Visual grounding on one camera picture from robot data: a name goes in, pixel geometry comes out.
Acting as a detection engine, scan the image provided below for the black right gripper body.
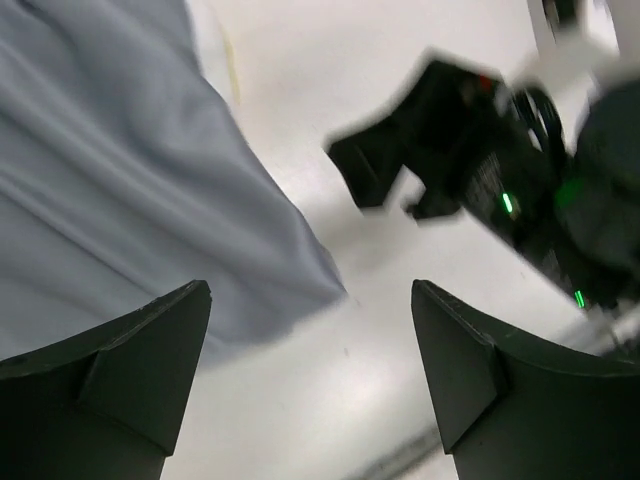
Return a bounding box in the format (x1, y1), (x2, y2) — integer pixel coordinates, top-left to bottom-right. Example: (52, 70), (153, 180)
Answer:
(406, 60), (639, 308)

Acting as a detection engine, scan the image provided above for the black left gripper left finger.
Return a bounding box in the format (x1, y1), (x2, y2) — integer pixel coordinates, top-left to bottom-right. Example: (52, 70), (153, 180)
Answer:
(1, 280), (211, 480)

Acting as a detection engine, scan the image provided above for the grey pillowcase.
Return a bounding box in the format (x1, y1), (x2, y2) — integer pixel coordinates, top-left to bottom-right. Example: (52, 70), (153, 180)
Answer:
(1, 1), (345, 360)

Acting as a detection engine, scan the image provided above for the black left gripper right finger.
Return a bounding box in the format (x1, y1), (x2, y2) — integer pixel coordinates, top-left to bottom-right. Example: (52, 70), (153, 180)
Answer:
(411, 280), (639, 479)

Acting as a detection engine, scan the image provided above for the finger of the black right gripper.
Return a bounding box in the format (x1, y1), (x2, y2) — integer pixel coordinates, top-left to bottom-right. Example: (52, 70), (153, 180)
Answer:
(325, 112), (406, 210)

